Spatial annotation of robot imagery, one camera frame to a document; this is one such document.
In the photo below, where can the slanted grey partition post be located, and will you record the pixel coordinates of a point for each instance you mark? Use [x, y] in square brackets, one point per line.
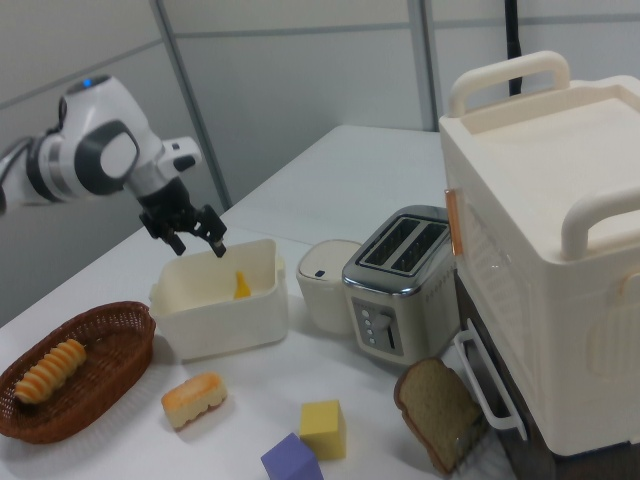
[195, 100]

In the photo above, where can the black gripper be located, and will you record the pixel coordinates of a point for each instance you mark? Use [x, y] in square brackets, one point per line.
[170, 210]

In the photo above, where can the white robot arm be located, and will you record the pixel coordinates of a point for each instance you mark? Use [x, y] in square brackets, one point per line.
[100, 145]

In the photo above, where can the yellow toy fruit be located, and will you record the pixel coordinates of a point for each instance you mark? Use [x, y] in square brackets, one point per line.
[242, 287]

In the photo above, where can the silver two-slot toaster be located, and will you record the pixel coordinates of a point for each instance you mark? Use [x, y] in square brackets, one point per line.
[400, 290]

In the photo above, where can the upright grey partition post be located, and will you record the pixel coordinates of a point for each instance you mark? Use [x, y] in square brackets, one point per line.
[425, 65]

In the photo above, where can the toasted bread bun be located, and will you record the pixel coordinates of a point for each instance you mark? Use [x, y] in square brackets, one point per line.
[195, 399]

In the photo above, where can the black pole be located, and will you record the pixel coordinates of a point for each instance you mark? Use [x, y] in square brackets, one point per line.
[512, 45]

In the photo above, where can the brown bread slice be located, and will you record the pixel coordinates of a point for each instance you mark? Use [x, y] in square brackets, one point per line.
[435, 412]

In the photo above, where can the small white lidded bin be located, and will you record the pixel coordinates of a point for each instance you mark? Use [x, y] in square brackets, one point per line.
[320, 295]

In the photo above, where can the yellow foam cube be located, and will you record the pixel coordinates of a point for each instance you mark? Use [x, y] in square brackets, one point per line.
[324, 427]

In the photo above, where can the white plastic container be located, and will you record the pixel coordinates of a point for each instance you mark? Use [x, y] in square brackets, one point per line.
[225, 325]

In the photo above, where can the spiral bread roll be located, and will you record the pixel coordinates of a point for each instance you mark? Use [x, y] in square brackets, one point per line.
[50, 371]

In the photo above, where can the large cream toy oven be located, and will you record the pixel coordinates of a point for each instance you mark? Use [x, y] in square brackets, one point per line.
[550, 250]

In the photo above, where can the purple foam cube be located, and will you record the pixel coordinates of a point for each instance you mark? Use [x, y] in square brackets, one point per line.
[290, 460]

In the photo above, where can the brown wicker basket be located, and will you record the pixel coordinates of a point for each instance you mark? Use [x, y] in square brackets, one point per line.
[100, 380]

